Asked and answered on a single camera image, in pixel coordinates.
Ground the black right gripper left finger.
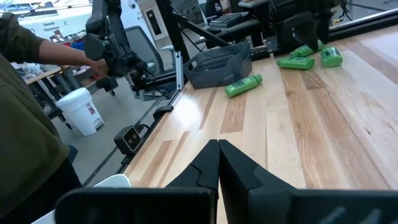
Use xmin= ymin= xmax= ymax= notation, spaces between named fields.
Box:
xmin=55 ymin=139 xmax=221 ymax=224

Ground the white square tray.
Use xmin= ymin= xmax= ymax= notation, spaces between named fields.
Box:
xmin=30 ymin=173 xmax=132 ymax=224

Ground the black table-level camera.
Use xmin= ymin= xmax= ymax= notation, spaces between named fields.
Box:
xmin=113 ymin=124 xmax=144 ymax=156

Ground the wooden background table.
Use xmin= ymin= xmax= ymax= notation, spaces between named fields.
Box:
xmin=24 ymin=63 xmax=94 ymax=94

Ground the black edge clamp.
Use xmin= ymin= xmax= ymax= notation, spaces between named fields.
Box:
xmin=152 ymin=105 xmax=175 ymax=121

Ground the silver metal bracket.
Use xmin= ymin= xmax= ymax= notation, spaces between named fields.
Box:
xmin=174 ymin=50 xmax=185 ymax=91

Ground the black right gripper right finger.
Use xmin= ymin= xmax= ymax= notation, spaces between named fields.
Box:
xmin=219 ymin=139 xmax=398 ymax=224

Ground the white printed banner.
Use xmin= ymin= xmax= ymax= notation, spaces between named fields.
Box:
xmin=17 ymin=4 xmax=94 ymax=41

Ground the white trash bin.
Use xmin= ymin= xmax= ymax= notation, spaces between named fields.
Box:
xmin=55 ymin=87 xmax=105 ymax=137

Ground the green travel bottle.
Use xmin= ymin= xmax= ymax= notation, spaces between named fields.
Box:
xmin=289 ymin=41 xmax=326 ymax=58
xmin=276 ymin=55 xmax=316 ymax=71
xmin=320 ymin=46 xmax=344 ymax=68
xmin=224 ymin=73 xmax=264 ymax=98

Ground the black keyboard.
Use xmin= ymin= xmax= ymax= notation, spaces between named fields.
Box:
xmin=207 ymin=11 xmax=251 ymax=29

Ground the person's hand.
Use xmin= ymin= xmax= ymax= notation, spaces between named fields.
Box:
xmin=89 ymin=57 xmax=110 ymax=78

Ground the grey office chair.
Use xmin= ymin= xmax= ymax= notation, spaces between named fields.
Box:
xmin=124 ymin=25 xmax=175 ymax=77

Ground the grey translucent plastic bin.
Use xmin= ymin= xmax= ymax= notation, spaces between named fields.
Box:
xmin=182 ymin=41 xmax=254 ymax=90

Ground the person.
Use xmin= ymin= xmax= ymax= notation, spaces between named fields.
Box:
xmin=0 ymin=12 xmax=110 ymax=224

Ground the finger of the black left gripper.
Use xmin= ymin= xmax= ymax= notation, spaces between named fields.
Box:
xmin=292 ymin=18 xmax=320 ymax=52
xmin=317 ymin=16 xmax=331 ymax=44

